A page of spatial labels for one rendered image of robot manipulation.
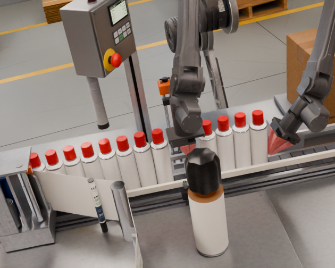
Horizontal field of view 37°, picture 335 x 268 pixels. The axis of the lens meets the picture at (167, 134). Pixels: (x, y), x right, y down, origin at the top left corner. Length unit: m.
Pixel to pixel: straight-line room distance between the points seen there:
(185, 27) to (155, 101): 2.52
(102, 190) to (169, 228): 0.22
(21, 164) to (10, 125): 2.63
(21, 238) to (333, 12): 1.08
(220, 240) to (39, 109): 2.95
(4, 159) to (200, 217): 0.54
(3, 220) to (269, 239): 0.71
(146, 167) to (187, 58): 0.38
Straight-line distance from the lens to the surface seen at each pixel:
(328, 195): 1.57
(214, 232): 1.27
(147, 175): 1.49
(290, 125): 1.51
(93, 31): 1.28
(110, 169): 1.47
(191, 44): 1.29
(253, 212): 1.43
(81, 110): 3.89
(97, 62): 1.32
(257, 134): 1.48
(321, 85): 1.48
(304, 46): 1.77
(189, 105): 1.25
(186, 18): 1.30
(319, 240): 1.43
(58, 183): 1.43
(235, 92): 3.78
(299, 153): 1.65
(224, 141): 1.47
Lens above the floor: 1.86
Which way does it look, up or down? 33 degrees down
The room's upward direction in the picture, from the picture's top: 9 degrees counter-clockwise
